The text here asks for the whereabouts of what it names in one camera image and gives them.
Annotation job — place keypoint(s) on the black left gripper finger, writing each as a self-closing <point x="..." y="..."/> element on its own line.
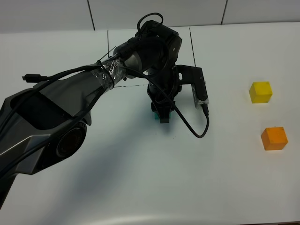
<point x="164" y="117"/>

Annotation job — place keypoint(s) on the teal cube block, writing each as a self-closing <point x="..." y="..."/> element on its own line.
<point x="157" y="116"/>

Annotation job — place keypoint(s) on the yellow cube block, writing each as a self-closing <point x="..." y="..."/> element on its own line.
<point x="260" y="92"/>

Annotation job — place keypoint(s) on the orange cube block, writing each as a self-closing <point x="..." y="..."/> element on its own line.
<point x="274" y="138"/>

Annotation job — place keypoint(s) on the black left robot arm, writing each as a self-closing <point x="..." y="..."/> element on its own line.
<point x="46" y="124"/>

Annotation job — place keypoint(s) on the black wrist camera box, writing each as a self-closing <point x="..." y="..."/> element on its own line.
<point x="193" y="76"/>

